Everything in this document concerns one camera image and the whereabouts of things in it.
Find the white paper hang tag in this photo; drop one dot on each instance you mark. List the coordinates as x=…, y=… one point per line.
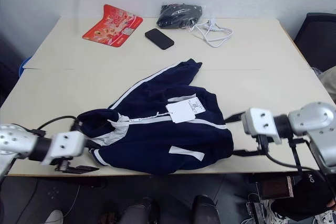
x=183, y=110

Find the black cap with white letters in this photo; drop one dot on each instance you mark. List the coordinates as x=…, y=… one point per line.
x=307, y=195

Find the black smartphone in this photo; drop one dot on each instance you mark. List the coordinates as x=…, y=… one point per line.
x=159, y=38

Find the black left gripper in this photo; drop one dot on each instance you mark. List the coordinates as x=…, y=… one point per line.
x=63, y=164

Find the dark rounded shape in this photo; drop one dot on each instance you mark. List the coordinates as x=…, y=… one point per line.
x=206, y=209
x=140, y=212

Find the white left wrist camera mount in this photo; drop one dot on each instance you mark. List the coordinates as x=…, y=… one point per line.
x=67, y=145

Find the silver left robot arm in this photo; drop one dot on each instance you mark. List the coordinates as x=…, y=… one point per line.
x=15, y=141

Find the navy jacket with white stripes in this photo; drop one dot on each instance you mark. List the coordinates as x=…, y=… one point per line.
x=162, y=145

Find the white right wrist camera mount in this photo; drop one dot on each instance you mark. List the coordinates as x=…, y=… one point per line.
x=260, y=124

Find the brown box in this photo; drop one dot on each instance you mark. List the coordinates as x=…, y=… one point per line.
x=275, y=187

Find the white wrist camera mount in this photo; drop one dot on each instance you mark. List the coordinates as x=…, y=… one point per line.
x=67, y=145
x=260, y=124

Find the black office chair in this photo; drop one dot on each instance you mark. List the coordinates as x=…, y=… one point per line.
x=319, y=40

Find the black item in plastic bag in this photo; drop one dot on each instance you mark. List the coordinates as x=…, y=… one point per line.
x=178, y=15

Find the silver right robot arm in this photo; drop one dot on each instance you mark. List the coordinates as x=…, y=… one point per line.
x=312, y=121

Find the beige cloth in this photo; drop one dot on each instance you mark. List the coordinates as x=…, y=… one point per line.
x=329, y=83

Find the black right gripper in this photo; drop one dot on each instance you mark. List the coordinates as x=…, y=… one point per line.
x=262, y=144

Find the red snack packet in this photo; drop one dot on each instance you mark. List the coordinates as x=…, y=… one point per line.
x=113, y=26

